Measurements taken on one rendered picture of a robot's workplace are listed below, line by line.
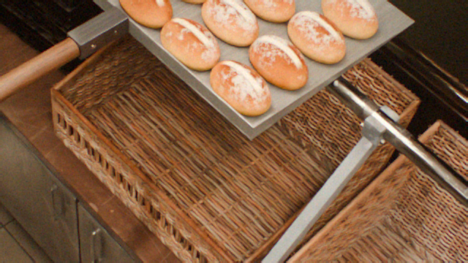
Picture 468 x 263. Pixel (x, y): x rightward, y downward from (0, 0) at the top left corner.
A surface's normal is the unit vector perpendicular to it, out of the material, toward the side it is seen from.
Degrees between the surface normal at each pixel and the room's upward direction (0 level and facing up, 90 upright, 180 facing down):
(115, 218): 0
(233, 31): 61
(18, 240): 0
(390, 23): 0
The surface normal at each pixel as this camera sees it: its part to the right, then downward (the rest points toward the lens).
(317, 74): 0.10, -0.61
